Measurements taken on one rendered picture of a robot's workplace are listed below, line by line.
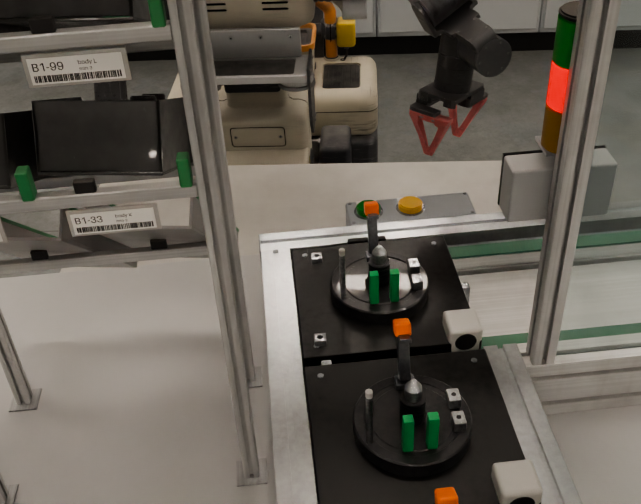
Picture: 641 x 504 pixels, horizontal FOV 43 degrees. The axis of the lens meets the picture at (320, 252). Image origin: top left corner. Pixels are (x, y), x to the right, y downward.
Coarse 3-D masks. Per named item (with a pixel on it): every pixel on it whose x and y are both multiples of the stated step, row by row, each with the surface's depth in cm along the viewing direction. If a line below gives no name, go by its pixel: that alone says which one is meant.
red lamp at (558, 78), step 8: (552, 64) 85; (552, 72) 85; (560, 72) 84; (568, 72) 83; (552, 80) 85; (560, 80) 84; (552, 88) 86; (560, 88) 85; (552, 96) 86; (560, 96) 85; (552, 104) 86; (560, 104) 86; (560, 112) 86
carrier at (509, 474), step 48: (336, 384) 103; (384, 384) 100; (432, 384) 99; (480, 384) 102; (336, 432) 97; (384, 432) 94; (432, 432) 90; (480, 432) 96; (336, 480) 91; (384, 480) 91; (432, 480) 91; (480, 480) 90; (528, 480) 88
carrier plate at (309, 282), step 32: (352, 256) 124; (416, 256) 123; (448, 256) 123; (320, 288) 118; (448, 288) 117; (320, 320) 112; (352, 320) 112; (416, 320) 112; (320, 352) 108; (352, 352) 107; (384, 352) 108; (416, 352) 108
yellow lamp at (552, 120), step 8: (552, 112) 87; (544, 120) 89; (552, 120) 87; (560, 120) 87; (544, 128) 89; (552, 128) 88; (544, 136) 90; (552, 136) 88; (544, 144) 90; (552, 144) 89; (552, 152) 89
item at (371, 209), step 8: (368, 208) 116; (376, 208) 116; (368, 216) 116; (376, 216) 115; (368, 224) 117; (376, 224) 117; (368, 232) 118; (376, 232) 118; (368, 240) 119; (376, 240) 118
